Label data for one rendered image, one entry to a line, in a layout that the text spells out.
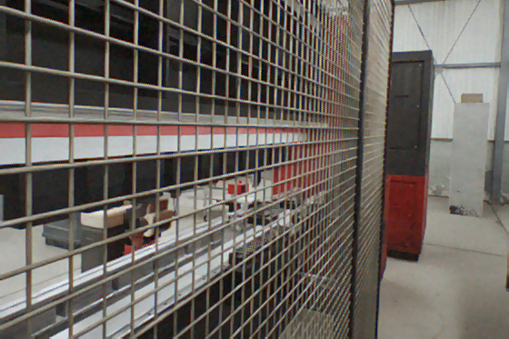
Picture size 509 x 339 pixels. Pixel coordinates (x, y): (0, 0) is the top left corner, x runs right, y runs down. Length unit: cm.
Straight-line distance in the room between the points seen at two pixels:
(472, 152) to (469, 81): 227
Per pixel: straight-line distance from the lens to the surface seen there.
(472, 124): 741
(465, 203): 751
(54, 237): 486
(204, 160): 168
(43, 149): 111
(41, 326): 125
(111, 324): 101
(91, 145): 120
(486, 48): 939
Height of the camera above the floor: 145
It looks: 3 degrees down
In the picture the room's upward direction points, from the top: 2 degrees clockwise
